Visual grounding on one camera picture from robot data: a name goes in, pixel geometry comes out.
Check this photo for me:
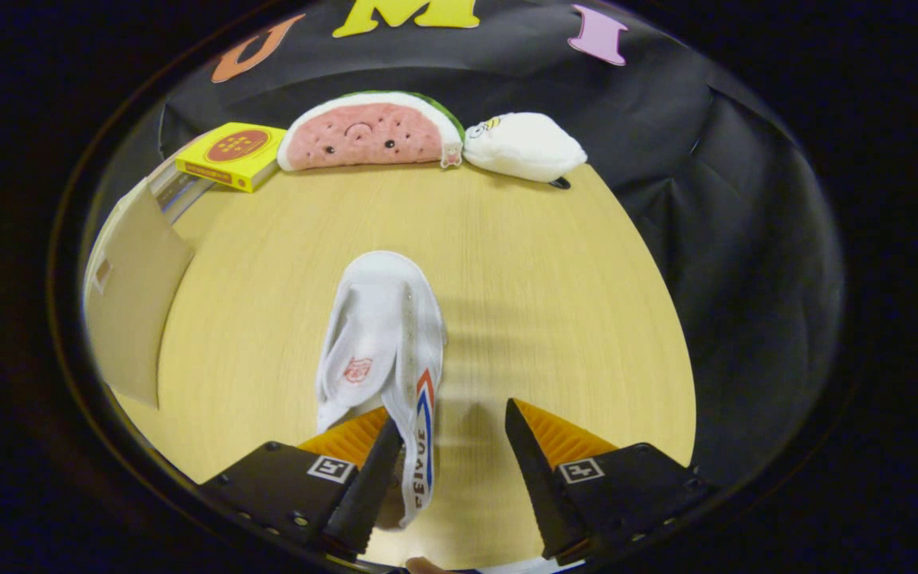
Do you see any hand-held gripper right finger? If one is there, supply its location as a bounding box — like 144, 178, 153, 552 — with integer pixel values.
504, 397, 716, 563

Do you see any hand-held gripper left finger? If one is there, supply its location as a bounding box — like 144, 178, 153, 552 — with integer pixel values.
200, 407, 406, 559

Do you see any white canvas shoe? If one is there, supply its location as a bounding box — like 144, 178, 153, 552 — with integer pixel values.
315, 250, 449, 530

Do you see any beige fabric storage box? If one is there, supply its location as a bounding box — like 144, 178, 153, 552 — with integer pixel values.
83, 177, 197, 409

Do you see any white plush toy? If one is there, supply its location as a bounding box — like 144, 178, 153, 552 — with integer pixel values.
463, 112, 589, 191

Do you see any watermelon slice plush toy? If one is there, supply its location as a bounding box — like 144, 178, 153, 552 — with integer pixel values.
277, 90, 466, 172

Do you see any yellow book with red circle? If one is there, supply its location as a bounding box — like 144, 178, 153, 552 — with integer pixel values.
175, 121, 288, 194

